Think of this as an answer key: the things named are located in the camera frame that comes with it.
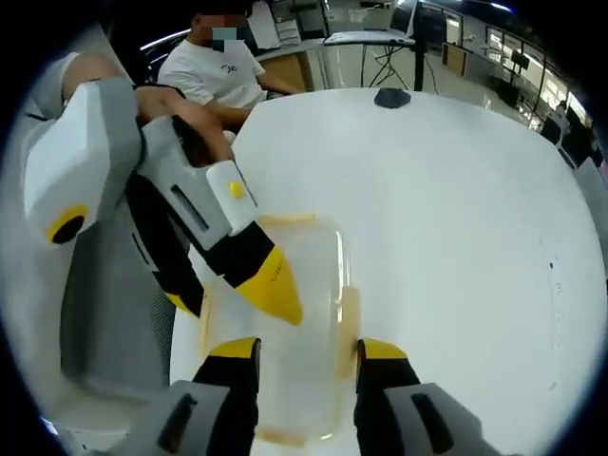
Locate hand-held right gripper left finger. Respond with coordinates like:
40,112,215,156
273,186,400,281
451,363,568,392
142,335,263,456

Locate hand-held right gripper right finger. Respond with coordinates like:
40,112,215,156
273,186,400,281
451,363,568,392
353,336,495,456

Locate clear plastic buckle container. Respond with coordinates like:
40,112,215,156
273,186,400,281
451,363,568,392
199,213,363,444

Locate person's left hand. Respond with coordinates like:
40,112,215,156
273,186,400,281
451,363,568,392
135,87,234,165

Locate person's white shirt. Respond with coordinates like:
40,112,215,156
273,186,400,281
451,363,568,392
13,50,80,158

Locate grey mesh office chair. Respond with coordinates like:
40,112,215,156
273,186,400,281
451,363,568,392
59,189,180,400

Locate wooden counter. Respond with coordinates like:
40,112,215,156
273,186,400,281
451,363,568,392
256,37,329,96

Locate small black rounded object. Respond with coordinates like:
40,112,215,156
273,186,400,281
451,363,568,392
373,87,412,112

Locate white drawer unit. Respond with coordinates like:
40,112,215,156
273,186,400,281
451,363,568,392
273,0,329,48

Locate white standing desk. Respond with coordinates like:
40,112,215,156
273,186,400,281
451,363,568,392
324,26,427,91

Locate open laptop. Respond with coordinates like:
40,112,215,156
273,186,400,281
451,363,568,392
363,0,420,44

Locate wooden cabinet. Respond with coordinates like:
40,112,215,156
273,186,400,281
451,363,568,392
441,42,465,75

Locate black office chair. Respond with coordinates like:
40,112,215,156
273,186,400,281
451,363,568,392
541,116,579,170

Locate hanging black cables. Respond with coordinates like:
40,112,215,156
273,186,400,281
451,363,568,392
370,43,414,89

